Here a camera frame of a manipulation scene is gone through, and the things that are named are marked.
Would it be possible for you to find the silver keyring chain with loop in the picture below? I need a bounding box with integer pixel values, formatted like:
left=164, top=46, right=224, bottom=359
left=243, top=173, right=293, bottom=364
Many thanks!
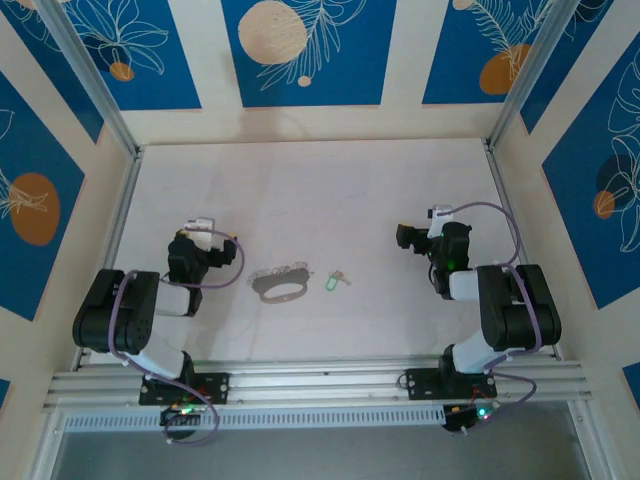
left=248, top=260, right=314, bottom=305

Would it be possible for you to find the blue panel with lily outline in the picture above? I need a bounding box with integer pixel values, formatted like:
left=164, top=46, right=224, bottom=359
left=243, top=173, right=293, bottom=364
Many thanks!
left=62, top=0, right=203, bottom=112
left=542, top=29, right=640, bottom=312

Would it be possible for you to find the black controller board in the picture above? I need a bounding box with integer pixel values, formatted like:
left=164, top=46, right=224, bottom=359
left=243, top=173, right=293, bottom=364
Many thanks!
left=159, top=405, right=204, bottom=429
left=442, top=403, right=497, bottom=435

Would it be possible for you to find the blue panel with feather leaf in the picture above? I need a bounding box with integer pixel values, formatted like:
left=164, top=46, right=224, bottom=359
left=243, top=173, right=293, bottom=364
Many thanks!
left=422, top=0, right=557, bottom=106
left=0, top=69, right=87, bottom=322

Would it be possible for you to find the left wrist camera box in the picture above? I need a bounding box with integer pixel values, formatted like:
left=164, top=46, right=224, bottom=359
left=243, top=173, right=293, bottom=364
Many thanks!
left=182, top=215, right=225, bottom=251

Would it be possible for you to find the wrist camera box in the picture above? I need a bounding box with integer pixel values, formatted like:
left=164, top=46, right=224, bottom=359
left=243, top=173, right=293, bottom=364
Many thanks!
left=182, top=215, right=225, bottom=251
left=427, top=203, right=456, bottom=239

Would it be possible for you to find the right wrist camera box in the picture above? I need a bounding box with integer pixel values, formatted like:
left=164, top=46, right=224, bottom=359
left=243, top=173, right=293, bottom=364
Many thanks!
left=427, top=203, right=456, bottom=239

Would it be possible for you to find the aluminium side rail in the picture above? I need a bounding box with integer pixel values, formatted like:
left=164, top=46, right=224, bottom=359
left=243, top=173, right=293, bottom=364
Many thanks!
left=74, top=147, right=146, bottom=371
left=482, top=142, right=566, bottom=360

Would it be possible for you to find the wide aluminium base rail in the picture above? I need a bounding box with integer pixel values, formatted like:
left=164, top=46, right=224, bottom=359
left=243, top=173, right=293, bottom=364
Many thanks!
left=42, top=355, right=596, bottom=414

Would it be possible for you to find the aluminium frame upright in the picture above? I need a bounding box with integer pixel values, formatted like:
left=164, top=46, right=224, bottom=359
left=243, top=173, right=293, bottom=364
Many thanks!
left=483, top=0, right=591, bottom=151
left=27, top=407, right=69, bottom=480
left=567, top=399, right=609, bottom=480
left=37, top=0, right=144, bottom=156

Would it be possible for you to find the white slotted cable duct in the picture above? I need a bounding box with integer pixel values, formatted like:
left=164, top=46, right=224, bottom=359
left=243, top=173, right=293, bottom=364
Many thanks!
left=64, top=405, right=451, bottom=434

